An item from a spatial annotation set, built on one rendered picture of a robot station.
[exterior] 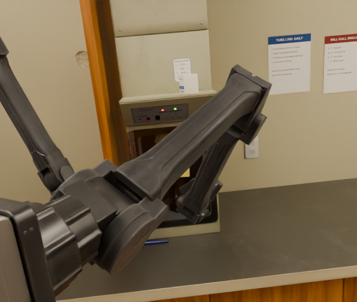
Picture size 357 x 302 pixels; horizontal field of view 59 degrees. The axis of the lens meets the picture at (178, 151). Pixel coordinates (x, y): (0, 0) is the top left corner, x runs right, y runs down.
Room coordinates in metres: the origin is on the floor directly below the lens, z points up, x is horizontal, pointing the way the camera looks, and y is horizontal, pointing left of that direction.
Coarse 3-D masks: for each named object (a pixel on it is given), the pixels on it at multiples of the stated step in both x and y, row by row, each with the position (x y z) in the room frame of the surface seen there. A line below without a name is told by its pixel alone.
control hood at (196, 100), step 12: (132, 96) 1.11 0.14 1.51; (144, 96) 1.07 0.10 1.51; (156, 96) 1.02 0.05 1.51; (168, 96) 1.02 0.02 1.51; (180, 96) 1.02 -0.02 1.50; (192, 96) 1.02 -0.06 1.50; (204, 96) 1.03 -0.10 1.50; (120, 108) 1.03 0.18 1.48; (192, 108) 1.06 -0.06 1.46; (132, 120) 1.08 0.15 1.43; (180, 120) 1.11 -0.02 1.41
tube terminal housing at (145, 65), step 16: (176, 32) 1.14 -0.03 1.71; (192, 32) 1.14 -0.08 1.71; (128, 48) 1.13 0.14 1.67; (144, 48) 1.13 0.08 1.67; (160, 48) 1.13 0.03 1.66; (176, 48) 1.13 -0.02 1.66; (192, 48) 1.14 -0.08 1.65; (208, 48) 1.14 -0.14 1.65; (128, 64) 1.13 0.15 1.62; (144, 64) 1.13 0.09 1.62; (160, 64) 1.13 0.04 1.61; (192, 64) 1.14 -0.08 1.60; (208, 64) 1.14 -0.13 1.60; (128, 80) 1.13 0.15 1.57; (144, 80) 1.13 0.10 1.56; (160, 80) 1.13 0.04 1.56; (208, 80) 1.14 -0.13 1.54; (128, 96) 1.13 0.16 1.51; (128, 128) 1.13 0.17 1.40; (144, 128) 1.13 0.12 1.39; (208, 224) 1.14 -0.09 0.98
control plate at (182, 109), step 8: (176, 104) 1.04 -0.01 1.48; (184, 104) 1.04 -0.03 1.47; (136, 112) 1.05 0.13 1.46; (144, 112) 1.05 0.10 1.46; (152, 112) 1.06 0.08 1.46; (160, 112) 1.06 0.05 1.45; (168, 112) 1.06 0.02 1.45; (176, 112) 1.07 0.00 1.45; (184, 112) 1.07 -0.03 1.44; (136, 120) 1.08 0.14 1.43; (144, 120) 1.09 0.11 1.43; (152, 120) 1.09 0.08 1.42; (160, 120) 1.09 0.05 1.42; (168, 120) 1.10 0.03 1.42
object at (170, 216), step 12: (144, 132) 1.12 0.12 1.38; (156, 132) 1.12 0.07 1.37; (168, 132) 1.12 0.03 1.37; (144, 144) 1.12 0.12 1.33; (192, 168) 1.12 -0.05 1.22; (180, 180) 1.12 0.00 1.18; (168, 192) 1.12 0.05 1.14; (180, 192) 1.12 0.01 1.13; (168, 204) 1.12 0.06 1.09; (216, 204) 1.12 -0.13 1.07; (168, 216) 1.12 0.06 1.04; (180, 216) 1.12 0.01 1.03; (204, 216) 1.12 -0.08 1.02; (216, 216) 1.12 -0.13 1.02; (156, 228) 1.12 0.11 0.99
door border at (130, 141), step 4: (132, 132) 1.11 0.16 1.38; (132, 136) 1.11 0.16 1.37; (128, 140) 1.11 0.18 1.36; (132, 140) 1.11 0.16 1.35; (128, 144) 1.11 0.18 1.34; (132, 144) 1.11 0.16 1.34; (132, 148) 1.11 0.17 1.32; (132, 152) 1.11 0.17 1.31; (136, 152) 1.11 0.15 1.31; (132, 156) 1.11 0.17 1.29; (136, 156) 1.11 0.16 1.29
